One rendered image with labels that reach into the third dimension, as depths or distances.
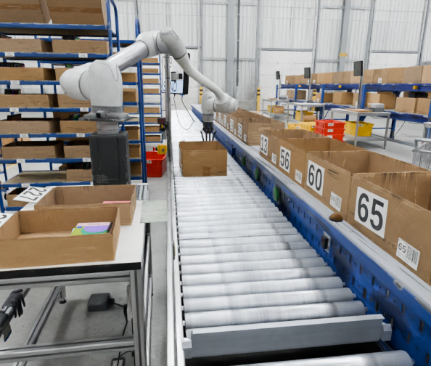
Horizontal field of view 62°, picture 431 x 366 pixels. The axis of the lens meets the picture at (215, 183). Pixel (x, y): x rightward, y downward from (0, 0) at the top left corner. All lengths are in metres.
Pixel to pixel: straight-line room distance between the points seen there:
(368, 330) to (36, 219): 1.21
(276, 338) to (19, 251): 0.83
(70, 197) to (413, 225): 1.45
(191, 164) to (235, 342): 1.54
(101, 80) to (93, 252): 0.90
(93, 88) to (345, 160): 1.22
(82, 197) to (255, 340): 1.19
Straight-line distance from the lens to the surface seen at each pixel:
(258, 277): 1.17
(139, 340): 1.43
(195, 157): 2.28
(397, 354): 0.96
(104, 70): 1.85
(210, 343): 0.90
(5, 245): 1.31
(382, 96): 9.31
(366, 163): 1.70
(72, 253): 1.27
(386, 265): 1.01
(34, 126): 3.17
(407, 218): 1.01
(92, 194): 1.83
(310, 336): 0.96
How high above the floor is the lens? 1.32
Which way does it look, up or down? 15 degrees down
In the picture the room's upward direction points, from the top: straight up
